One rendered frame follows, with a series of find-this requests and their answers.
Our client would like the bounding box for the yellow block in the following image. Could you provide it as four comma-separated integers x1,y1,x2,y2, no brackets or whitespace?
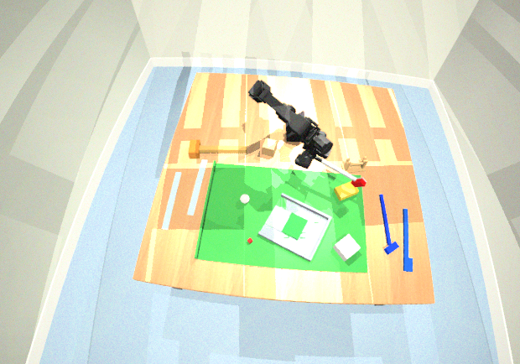
334,181,359,201

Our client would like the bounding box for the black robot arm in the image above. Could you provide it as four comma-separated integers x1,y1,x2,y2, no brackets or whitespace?
247,80,333,159

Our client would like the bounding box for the green flat mat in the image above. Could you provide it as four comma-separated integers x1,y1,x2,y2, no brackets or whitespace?
198,164,368,273

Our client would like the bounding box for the blue golf putter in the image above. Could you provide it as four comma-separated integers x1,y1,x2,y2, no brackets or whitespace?
379,194,398,255
403,209,413,272

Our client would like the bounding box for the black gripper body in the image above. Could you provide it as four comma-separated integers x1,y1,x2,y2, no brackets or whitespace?
295,131,326,169

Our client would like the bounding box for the red putter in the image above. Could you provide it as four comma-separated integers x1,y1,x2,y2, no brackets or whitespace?
314,155,366,187

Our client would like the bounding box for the white flat bar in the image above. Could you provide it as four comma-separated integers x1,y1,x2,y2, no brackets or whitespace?
188,159,208,216
161,172,181,230

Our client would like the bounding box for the white cube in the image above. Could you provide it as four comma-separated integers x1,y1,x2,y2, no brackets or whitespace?
333,234,361,261

